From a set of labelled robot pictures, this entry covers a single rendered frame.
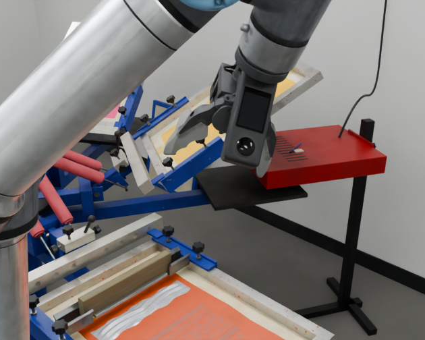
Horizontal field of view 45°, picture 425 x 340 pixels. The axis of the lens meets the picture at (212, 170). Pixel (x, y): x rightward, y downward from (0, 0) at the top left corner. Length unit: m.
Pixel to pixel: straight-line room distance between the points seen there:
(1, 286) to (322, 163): 1.82
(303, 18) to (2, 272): 0.51
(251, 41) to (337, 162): 1.84
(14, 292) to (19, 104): 0.36
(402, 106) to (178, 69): 1.89
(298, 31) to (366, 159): 1.93
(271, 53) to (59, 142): 0.26
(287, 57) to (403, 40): 2.50
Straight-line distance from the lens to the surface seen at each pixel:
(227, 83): 0.68
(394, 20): 3.09
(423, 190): 3.25
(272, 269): 3.52
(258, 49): 0.60
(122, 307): 1.74
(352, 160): 2.45
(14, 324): 0.82
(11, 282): 0.77
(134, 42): 0.44
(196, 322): 1.67
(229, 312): 1.70
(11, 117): 0.50
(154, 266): 1.76
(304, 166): 2.34
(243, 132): 0.62
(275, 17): 0.58
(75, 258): 1.85
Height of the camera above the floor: 2.06
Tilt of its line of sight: 25 degrees down
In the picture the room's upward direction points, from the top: straight up
